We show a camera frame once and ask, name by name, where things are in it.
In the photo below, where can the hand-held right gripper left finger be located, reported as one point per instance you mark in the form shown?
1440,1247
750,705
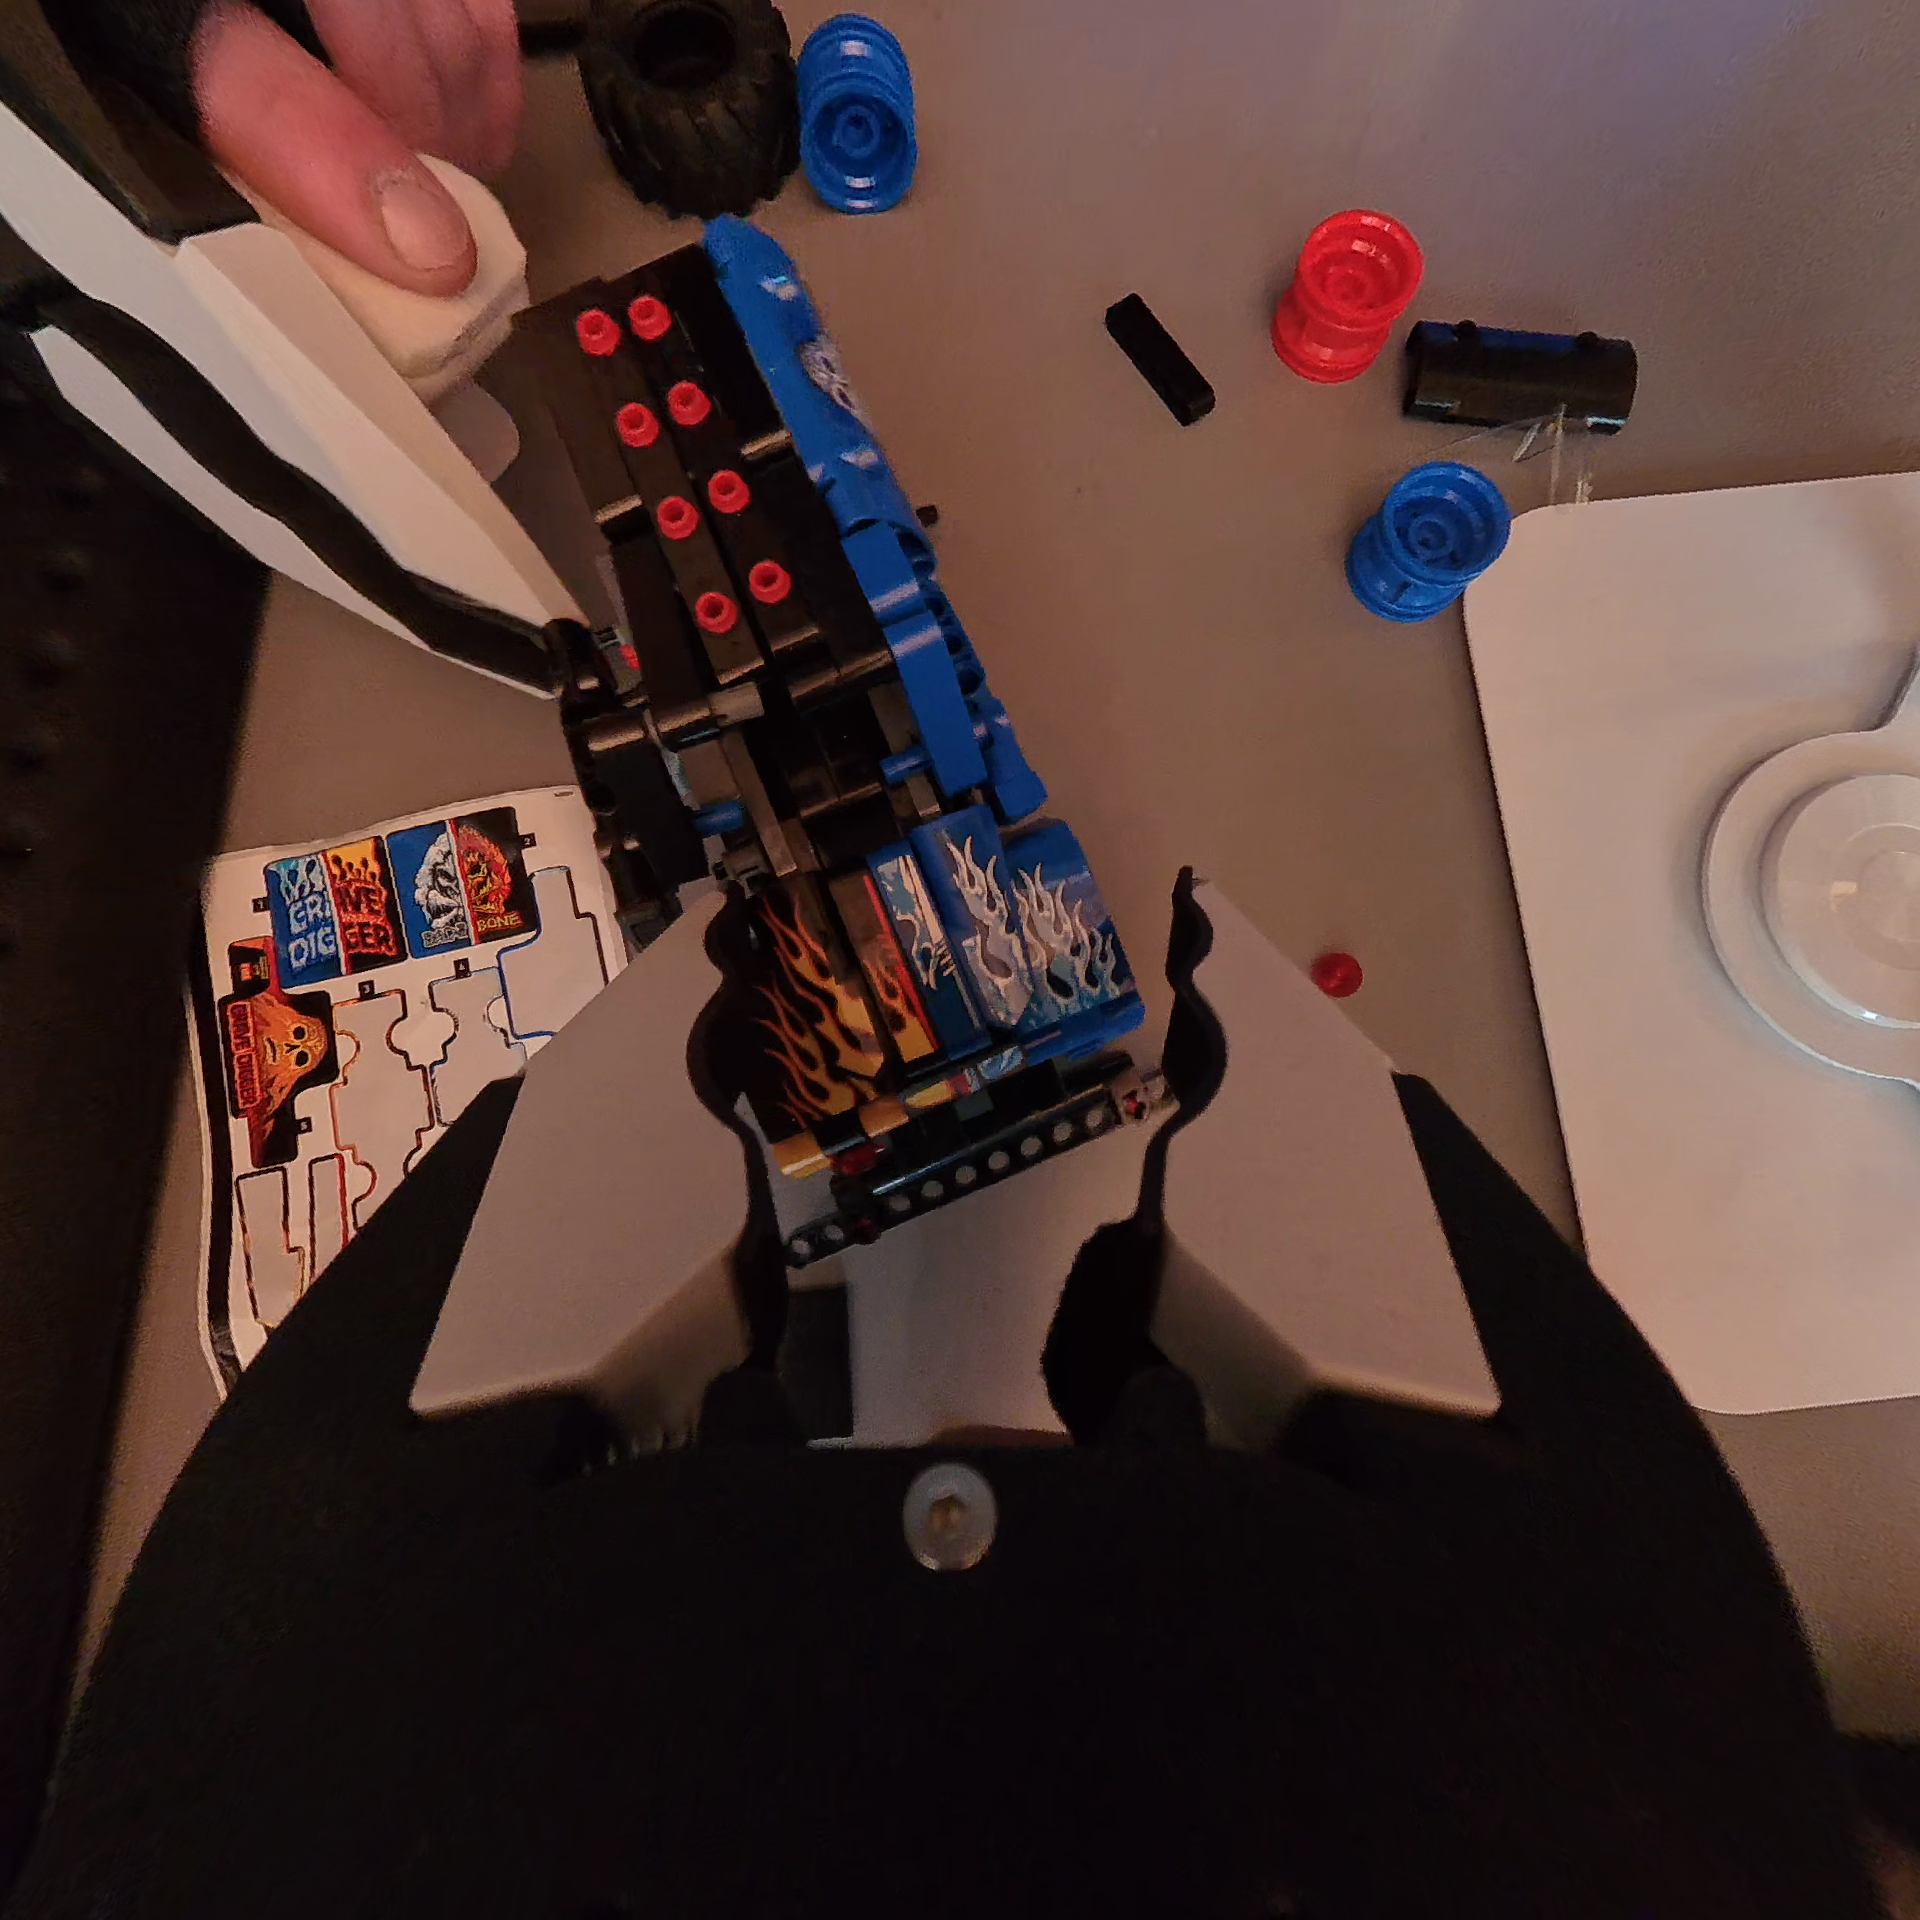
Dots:
600,1200

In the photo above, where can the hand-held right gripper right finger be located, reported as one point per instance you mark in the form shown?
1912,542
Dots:
1321,1200

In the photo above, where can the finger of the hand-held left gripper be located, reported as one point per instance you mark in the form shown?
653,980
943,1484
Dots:
150,434
301,344

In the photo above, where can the blue black toy brick truck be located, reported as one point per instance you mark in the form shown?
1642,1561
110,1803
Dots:
840,450

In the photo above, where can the black brick beam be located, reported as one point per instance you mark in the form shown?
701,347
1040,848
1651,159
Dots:
1158,360

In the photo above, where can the person's left hand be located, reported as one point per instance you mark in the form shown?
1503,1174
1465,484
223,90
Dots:
345,150

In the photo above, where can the small red round piece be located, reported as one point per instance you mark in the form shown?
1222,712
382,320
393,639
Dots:
1335,974

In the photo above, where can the sticker sheet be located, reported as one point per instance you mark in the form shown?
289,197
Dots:
434,1020

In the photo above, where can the white book stand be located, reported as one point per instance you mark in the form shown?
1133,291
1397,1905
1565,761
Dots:
1621,901

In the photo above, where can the black rubber tire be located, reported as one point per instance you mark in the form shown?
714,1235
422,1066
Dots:
750,134

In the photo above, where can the blue wheel rim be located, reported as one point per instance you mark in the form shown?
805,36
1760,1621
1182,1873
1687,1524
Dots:
1424,540
855,120

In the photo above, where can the black cylinder part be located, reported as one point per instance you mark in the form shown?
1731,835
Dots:
1515,374

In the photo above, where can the red wheel rim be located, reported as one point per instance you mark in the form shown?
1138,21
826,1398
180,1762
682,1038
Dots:
1350,293

